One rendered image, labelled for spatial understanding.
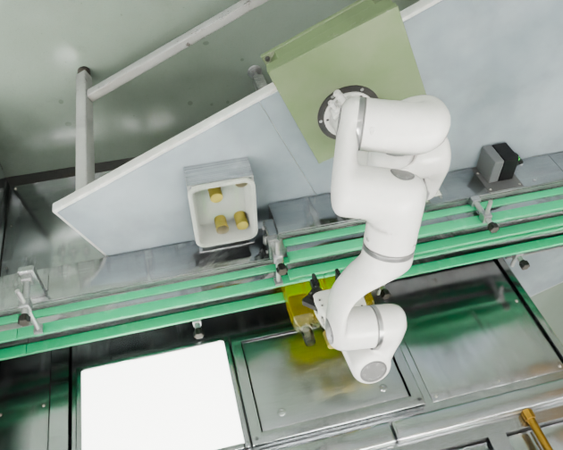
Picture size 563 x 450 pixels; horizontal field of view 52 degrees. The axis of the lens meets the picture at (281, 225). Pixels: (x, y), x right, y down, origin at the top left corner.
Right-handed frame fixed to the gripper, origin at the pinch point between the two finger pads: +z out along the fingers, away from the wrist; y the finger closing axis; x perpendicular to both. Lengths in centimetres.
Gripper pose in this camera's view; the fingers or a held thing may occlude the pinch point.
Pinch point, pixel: (327, 280)
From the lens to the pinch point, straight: 128.6
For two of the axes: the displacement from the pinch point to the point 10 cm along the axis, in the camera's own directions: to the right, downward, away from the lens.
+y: 9.7, -1.8, 1.6
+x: -0.7, -8.5, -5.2
